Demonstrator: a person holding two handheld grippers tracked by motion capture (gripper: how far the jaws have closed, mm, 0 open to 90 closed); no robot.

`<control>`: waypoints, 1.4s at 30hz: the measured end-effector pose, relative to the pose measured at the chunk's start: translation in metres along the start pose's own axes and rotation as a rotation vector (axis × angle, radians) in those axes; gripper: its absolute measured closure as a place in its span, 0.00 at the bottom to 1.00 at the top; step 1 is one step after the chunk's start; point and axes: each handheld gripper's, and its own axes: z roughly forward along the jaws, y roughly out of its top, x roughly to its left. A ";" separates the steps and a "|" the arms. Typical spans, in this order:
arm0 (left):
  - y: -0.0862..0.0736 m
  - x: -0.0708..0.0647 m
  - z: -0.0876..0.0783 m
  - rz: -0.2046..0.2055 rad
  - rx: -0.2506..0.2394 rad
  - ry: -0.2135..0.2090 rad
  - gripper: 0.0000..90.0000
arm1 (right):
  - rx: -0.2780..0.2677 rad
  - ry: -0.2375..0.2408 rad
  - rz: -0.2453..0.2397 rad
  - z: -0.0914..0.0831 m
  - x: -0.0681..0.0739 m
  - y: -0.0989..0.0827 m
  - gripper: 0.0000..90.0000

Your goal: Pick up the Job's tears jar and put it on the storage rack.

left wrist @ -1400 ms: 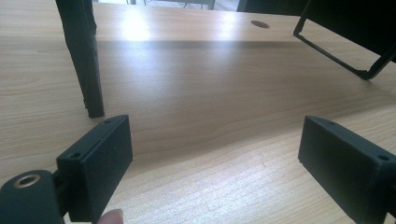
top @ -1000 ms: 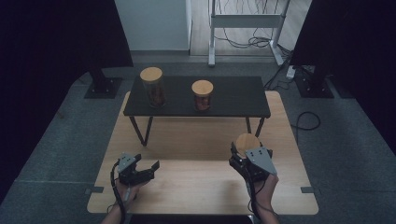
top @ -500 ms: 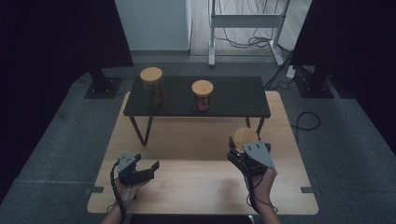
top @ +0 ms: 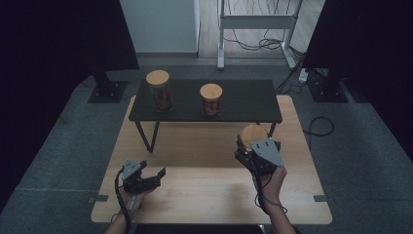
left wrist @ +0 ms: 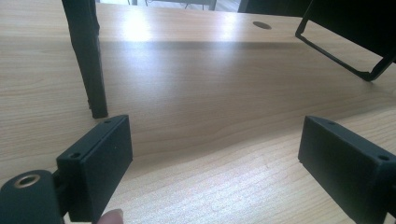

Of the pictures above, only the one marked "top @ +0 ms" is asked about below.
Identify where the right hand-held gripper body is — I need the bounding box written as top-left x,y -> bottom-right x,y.
234,137 -> 285,176

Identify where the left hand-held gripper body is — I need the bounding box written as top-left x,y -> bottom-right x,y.
116,158 -> 163,195

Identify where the short glass jar wooden lid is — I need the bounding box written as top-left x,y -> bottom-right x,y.
240,124 -> 269,151

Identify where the black raised shelf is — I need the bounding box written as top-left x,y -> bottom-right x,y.
128,78 -> 283,155

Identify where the medium glass jar wooden lid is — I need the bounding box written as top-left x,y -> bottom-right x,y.
199,83 -> 224,118

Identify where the tall glass jar wooden lid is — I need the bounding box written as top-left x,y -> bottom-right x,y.
145,69 -> 174,114

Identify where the person's left hand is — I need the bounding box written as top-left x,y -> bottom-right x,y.
117,189 -> 148,219

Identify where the person's right hand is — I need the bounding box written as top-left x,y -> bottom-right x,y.
257,166 -> 289,215

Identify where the black stand base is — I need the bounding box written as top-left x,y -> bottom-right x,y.
87,69 -> 129,104
307,67 -> 350,104

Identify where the white power strip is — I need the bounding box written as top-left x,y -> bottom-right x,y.
297,67 -> 310,83

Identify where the black curtain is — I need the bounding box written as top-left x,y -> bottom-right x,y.
302,0 -> 413,164
0,0 -> 140,214

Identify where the white cabinet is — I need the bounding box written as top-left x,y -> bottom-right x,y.
119,0 -> 202,55

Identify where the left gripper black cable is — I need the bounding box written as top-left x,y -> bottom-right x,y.
113,167 -> 132,234

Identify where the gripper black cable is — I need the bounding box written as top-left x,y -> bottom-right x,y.
113,167 -> 132,234
250,165 -> 289,216

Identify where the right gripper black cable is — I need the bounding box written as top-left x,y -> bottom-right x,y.
250,165 -> 289,216

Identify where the black looped floor cable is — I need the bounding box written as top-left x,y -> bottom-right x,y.
302,115 -> 336,151

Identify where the bundle of black cables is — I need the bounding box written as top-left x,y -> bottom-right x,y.
223,0 -> 306,96

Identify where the white metal stand frame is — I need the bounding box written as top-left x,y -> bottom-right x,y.
216,0 -> 305,71

